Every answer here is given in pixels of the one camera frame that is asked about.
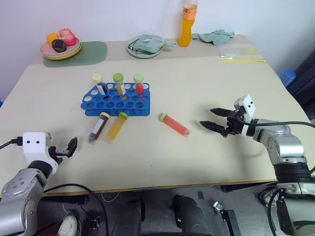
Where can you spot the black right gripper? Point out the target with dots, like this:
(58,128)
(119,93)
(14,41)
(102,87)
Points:
(233,125)

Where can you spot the blue test tube rack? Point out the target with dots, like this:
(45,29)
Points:
(115,104)

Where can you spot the green table mat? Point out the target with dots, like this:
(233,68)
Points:
(94,52)

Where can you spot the blue ribbed bottle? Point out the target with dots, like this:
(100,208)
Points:
(288,77)

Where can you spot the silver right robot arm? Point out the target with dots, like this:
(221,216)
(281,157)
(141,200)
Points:
(285,145)

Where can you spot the pink plate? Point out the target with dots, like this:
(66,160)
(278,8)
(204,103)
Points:
(48,50)

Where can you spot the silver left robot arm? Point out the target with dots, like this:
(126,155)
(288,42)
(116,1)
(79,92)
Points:
(18,196)

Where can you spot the green cloth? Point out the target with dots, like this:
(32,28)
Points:
(216,37)

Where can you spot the white shoe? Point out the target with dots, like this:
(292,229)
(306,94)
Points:
(69,223)

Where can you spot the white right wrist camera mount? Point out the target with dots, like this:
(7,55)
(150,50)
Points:
(247,108)

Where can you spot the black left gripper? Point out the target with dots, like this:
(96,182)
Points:
(58,153)

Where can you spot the black metal caster bracket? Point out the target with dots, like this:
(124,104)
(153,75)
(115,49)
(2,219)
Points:
(229,218)

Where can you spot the black chair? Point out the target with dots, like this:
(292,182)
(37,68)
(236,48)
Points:
(304,83)

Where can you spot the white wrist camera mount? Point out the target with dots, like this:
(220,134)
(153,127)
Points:
(247,108)
(34,143)

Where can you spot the clear plastic zip bag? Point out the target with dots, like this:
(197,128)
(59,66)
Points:
(240,55)

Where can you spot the pale green stacked plate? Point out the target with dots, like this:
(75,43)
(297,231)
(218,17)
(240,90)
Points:
(55,58)

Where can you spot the yellow plate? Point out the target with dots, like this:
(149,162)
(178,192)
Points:
(73,52)

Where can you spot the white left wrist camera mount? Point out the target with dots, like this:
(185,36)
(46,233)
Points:
(34,143)

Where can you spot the pink toy fruit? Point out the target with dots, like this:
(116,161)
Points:
(67,37)

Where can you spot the orange drink bottle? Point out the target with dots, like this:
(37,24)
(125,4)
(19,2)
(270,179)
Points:
(186,32)

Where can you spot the light green plate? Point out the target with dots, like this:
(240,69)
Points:
(145,54)

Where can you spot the cream-capped dark liquid tube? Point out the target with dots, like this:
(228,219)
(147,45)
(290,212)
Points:
(99,126)
(99,83)

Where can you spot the orange toy fruit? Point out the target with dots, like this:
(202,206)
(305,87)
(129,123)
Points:
(52,38)

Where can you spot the black table frame bar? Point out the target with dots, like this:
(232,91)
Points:
(246,188)
(64,199)

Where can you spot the green-capped yellow liquid tube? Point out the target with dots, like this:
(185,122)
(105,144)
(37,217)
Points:
(119,82)
(116,126)

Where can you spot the green-capped red liquid tube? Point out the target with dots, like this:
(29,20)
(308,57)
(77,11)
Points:
(139,84)
(174,124)

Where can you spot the black green toy ball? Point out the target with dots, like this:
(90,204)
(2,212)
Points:
(58,45)

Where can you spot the dark rounded shape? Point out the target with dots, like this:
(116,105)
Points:
(192,216)

